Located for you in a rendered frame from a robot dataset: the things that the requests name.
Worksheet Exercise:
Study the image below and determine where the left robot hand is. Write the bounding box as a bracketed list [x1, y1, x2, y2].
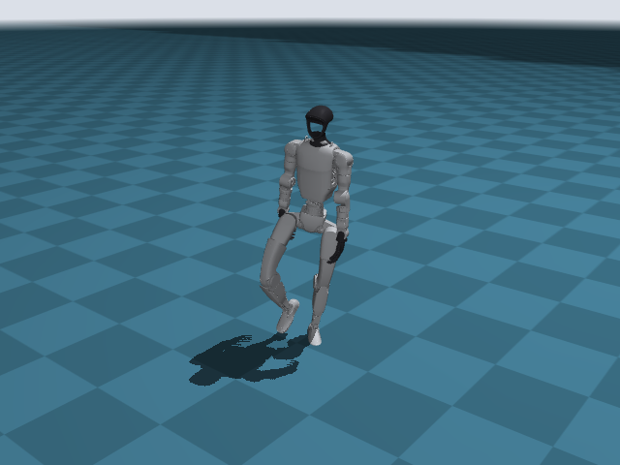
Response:
[327, 232, 347, 264]

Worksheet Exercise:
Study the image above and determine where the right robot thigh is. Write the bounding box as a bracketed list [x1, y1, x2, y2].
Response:
[260, 212, 300, 289]

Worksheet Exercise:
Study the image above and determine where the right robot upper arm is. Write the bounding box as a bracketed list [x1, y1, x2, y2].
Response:
[279, 139, 301, 188]

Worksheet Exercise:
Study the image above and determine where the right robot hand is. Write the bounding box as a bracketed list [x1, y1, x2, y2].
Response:
[278, 209, 296, 240]

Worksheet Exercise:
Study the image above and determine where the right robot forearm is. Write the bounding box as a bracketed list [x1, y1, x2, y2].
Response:
[277, 175, 293, 214]

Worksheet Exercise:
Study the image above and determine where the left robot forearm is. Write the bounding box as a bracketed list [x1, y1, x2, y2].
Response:
[336, 192, 350, 239]

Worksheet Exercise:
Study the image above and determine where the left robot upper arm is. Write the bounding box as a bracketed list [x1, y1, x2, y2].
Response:
[333, 149, 354, 204]

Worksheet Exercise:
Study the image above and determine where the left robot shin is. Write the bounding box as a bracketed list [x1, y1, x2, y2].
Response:
[311, 287, 329, 329]

